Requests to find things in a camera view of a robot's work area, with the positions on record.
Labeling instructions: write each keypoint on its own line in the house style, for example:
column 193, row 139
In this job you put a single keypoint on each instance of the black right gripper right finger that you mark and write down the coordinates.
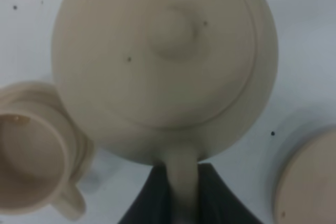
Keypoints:
column 217, row 203

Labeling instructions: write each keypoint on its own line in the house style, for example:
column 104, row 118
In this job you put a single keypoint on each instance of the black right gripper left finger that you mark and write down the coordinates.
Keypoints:
column 155, row 202

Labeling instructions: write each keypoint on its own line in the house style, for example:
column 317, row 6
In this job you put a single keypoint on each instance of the beige ceramic teapot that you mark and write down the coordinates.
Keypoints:
column 165, row 81

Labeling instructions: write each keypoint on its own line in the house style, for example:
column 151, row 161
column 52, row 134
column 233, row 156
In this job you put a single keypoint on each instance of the beige teapot saucer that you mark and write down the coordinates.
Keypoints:
column 305, row 191

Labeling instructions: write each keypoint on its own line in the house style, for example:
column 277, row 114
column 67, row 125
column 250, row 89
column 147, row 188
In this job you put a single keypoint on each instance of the far beige teacup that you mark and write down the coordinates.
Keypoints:
column 38, row 153

